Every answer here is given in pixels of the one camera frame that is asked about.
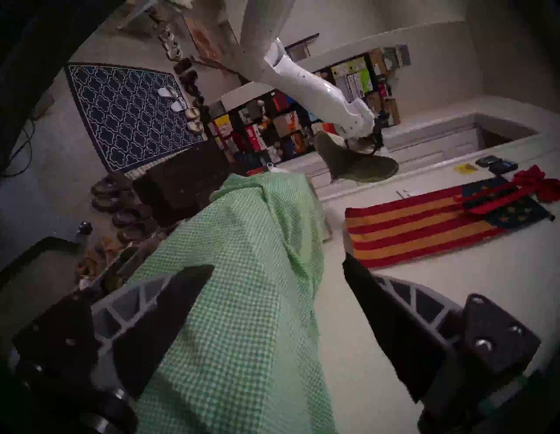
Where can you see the beige round shoe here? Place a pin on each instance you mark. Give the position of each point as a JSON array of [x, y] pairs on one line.
[[192, 113], [195, 127]]

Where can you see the striped straw sun hat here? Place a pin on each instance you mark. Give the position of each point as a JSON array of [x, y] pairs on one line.
[[354, 166]]

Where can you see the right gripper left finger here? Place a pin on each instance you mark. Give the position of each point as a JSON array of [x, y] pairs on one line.
[[144, 332]]

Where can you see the green checked cloth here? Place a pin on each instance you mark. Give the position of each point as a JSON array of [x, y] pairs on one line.
[[245, 306]]

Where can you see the black base knob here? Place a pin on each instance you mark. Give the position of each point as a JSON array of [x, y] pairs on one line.
[[84, 227]]

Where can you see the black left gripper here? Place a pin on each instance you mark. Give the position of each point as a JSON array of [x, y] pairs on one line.
[[377, 131]]

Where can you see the blue patterned rug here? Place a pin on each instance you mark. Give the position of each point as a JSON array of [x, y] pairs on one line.
[[127, 113]]

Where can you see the grey metal shoe rack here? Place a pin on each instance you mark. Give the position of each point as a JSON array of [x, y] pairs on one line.
[[326, 227]]

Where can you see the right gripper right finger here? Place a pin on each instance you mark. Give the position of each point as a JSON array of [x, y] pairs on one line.
[[407, 341]]

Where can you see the dark brown slipper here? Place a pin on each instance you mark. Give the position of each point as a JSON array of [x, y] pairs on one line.
[[133, 236], [127, 218]]

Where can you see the brown cardboard sheet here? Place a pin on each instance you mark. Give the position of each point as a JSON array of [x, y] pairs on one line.
[[205, 39]]

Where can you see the red yellow striped wall flag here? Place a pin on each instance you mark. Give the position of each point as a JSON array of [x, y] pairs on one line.
[[415, 232]]

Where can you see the white slip-on shoe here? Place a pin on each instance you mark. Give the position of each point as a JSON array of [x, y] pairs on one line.
[[178, 105], [168, 92]]

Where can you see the yellow wall sticker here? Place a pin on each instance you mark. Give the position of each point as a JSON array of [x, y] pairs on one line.
[[466, 168]]

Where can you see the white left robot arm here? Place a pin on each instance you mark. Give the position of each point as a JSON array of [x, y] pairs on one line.
[[315, 87]]

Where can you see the white light switch plate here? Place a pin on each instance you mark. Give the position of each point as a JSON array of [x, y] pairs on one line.
[[406, 193]]

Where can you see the black wall device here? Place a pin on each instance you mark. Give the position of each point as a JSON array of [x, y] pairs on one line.
[[487, 161], [504, 167]]

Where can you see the white panelled door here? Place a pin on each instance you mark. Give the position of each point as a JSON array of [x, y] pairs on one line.
[[437, 144]]

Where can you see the red ribbon bow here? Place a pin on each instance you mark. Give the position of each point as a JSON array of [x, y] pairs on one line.
[[529, 179]]

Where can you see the white cube shelf with boxes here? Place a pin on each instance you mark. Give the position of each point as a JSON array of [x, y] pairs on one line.
[[284, 127]]

